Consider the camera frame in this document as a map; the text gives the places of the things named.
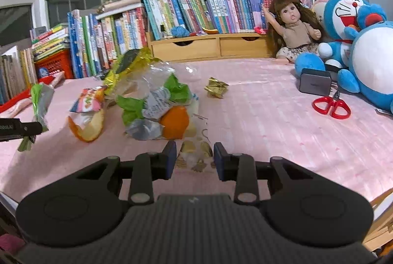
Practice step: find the yellow foil bag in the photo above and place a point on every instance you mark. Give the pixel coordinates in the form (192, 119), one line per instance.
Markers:
(113, 77)

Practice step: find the pink flower hair clip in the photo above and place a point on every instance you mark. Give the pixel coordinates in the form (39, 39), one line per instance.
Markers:
(260, 29)

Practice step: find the row of colourful books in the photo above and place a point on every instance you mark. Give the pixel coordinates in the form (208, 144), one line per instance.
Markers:
(233, 3)

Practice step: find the pink quilted table cover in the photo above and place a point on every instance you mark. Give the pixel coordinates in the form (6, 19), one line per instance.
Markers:
(276, 135)

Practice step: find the gold crumpled wrapper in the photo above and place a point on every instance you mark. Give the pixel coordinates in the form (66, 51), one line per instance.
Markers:
(216, 87)

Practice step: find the wooden drawer organizer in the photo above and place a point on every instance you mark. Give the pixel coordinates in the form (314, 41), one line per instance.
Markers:
(199, 47)

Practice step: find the blue cat plush toy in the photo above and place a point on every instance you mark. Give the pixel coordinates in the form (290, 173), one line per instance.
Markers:
(368, 58)

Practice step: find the blue yarn ball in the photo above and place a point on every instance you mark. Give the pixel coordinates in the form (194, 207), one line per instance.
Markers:
(180, 31)

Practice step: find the red plastic crate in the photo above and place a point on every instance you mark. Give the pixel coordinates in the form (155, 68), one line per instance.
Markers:
(56, 64)

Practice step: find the green silver snack wrapper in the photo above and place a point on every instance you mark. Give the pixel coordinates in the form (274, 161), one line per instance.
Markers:
(41, 101)

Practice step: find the white blue printed packet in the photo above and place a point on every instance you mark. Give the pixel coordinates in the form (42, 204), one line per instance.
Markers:
(156, 103)

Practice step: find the yellow orange bowl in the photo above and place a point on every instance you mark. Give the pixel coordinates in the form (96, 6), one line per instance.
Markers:
(211, 30)

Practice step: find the white pink rabbit plush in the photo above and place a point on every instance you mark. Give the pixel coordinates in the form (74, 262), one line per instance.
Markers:
(319, 9)

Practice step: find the row of tall picture books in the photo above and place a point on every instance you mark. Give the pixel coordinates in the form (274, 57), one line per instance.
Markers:
(101, 37)

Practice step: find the clear plastic bag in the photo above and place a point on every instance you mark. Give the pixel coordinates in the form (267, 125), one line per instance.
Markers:
(153, 73)

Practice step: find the gold printed clear bag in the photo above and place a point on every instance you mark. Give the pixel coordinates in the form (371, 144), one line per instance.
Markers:
(199, 129)

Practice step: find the red pink folded cloth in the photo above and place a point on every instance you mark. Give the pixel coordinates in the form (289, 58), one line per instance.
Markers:
(12, 101)

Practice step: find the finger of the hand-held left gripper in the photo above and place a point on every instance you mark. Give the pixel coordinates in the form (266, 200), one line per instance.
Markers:
(21, 128)

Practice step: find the orange pink snack packet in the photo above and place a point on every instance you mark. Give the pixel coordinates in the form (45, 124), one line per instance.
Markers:
(87, 100)

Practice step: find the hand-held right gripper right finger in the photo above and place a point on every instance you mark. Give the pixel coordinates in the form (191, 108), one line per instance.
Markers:
(219, 159)

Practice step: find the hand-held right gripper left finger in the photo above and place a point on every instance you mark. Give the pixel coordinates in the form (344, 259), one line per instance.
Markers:
(170, 159)

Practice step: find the beige paper roll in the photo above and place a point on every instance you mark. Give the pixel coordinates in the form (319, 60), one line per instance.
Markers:
(122, 3)

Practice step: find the brown haired doll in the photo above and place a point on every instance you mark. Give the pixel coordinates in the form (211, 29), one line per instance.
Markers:
(294, 27)

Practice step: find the stack of flat books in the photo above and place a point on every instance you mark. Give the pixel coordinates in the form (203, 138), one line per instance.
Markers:
(52, 41)

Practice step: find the orange peel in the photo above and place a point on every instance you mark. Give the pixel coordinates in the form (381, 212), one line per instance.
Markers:
(92, 129)

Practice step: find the grey silver wrapper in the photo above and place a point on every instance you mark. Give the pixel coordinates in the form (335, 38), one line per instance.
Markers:
(144, 129)

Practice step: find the light wooden frame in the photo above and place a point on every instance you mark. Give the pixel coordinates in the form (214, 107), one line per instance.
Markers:
(382, 221)

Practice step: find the grey charger block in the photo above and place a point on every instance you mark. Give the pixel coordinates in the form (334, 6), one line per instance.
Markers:
(314, 83)

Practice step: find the orange tangerine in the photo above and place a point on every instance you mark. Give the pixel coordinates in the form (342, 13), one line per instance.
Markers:
(175, 123)

